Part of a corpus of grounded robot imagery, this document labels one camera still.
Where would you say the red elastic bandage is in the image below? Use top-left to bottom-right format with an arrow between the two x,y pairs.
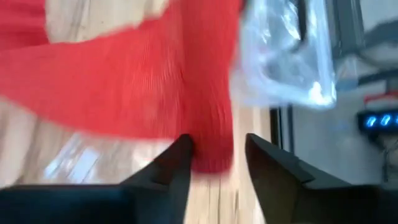
0,0 -> 247,174

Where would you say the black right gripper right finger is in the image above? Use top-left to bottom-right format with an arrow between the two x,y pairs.
245,133 -> 351,224

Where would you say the clear plastic zip bag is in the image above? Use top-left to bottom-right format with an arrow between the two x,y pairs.
231,0 -> 339,110

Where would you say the black aluminium table frame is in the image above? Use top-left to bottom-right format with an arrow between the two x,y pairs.
269,105 -> 295,153

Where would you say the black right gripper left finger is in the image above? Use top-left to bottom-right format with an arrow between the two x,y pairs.
119,133 -> 195,224

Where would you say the black device with blue lights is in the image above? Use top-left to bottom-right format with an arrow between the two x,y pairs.
356,109 -> 398,135

